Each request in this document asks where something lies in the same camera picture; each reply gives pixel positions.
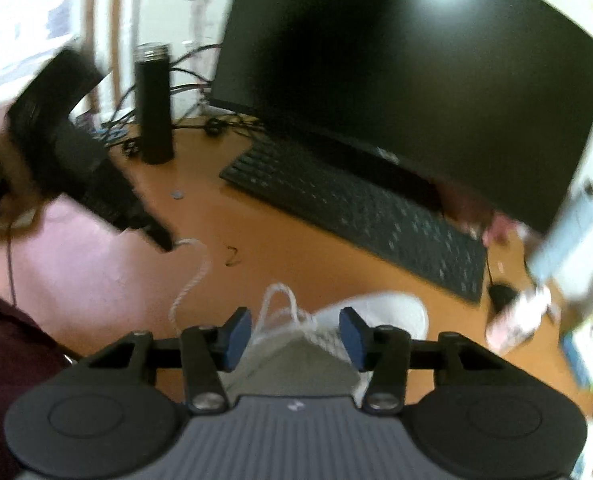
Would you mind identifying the blue white medicine box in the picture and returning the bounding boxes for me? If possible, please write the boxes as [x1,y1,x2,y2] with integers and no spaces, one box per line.
[559,330,593,391]

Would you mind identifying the light blue thermos bottle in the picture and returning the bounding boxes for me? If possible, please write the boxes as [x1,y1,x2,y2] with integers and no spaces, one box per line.
[527,180,593,291]

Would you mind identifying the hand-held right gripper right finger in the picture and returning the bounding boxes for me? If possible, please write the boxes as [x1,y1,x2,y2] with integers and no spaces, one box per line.
[341,308,502,415]

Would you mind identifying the black computer mouse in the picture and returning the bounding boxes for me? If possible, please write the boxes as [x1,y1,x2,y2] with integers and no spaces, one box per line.
[487,282,517,313]

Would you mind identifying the black computer monitor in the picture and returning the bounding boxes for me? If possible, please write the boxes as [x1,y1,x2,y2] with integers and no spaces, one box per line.
[209,0,593,236]

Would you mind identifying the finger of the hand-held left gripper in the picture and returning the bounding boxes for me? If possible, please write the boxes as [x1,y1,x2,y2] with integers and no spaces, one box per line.
[120,204,176,254]

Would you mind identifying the person's left hand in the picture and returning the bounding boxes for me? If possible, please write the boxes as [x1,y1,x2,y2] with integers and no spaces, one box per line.
[0,97,42,221]

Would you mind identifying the black keyboard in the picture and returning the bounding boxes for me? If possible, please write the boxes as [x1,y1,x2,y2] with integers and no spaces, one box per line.
[220,137,487,303]

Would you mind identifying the white speckled shoelace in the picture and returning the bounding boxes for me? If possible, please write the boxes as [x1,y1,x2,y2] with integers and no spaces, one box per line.
[169,237,350,366]

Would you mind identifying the black cable bundle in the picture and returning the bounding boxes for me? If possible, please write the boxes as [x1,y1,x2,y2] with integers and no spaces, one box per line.
[96,45,267,157]

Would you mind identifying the pink box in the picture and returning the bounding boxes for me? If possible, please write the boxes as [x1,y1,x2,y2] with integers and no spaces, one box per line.
[481,210,515,246]

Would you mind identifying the white pink plastic bottle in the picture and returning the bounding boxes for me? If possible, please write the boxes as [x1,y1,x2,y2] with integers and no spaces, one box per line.
[485,287,552,353]

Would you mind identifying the white blue sneaker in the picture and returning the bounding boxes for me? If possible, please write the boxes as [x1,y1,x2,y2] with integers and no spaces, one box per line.
[226,290,430,406]

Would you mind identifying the black thermos bottle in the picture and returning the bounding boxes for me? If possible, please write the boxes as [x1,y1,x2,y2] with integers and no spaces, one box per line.
[134,42,176,165]

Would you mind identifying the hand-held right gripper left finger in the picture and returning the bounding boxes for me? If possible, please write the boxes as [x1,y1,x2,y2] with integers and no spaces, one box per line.
[84,308,253,415]

